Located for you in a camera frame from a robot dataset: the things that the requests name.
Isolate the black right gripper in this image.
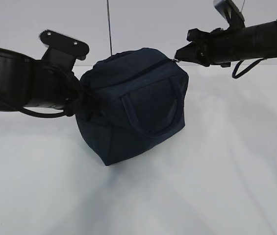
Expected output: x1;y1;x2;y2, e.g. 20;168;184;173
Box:
175;28;231;68

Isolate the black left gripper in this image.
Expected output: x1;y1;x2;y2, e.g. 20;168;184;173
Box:
62;71;99;120

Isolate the navy blue fabric lunch bag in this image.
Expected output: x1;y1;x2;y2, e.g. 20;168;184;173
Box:
76;48;189;165

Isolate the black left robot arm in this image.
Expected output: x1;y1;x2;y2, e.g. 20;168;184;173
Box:
0;29;100;118

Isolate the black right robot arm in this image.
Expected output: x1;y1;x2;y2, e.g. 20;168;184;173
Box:
175;20;277;67

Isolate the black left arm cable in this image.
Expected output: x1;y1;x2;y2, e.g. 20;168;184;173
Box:
0;83;85;118

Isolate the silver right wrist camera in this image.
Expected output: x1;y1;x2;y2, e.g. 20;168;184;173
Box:
213;0;246;29

